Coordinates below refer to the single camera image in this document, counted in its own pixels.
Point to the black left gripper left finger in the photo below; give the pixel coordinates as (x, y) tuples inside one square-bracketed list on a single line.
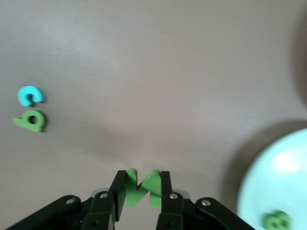
[(96, 210)]

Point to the brown table cover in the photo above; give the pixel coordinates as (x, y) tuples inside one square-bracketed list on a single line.
[(144, 72)]

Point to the green plate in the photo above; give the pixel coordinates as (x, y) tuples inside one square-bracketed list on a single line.
[(275, 179)]

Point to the green capital letter B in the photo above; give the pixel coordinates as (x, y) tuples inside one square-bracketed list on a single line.
[(275, 222)]

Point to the green lowercase letter p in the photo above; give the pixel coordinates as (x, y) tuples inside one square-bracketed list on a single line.
[(24, 123)]

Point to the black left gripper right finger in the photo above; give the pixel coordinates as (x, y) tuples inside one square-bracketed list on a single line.
[(172, 210)]

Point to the green capital letter N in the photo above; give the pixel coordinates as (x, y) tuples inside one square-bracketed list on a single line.
[(134, 191)]

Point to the cyan letter c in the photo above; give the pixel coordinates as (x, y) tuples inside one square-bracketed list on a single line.
[(24, 95)]

